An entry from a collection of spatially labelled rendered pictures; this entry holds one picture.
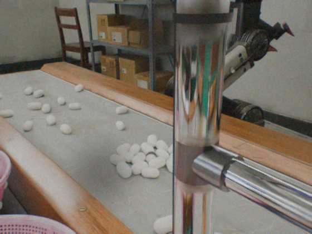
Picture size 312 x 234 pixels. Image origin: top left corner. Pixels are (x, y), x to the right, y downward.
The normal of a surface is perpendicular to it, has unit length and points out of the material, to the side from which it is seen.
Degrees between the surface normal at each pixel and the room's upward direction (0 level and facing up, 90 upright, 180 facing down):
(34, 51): 88
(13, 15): 90
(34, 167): 0
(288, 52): 90
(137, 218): 0
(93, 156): 0
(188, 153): 90
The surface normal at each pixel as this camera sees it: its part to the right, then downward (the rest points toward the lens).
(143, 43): 0.58, 0.29
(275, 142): 0.00, -0.93
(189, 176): -0.38, 0.34
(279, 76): -0.73, 0.25
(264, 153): -0.54, -0.49
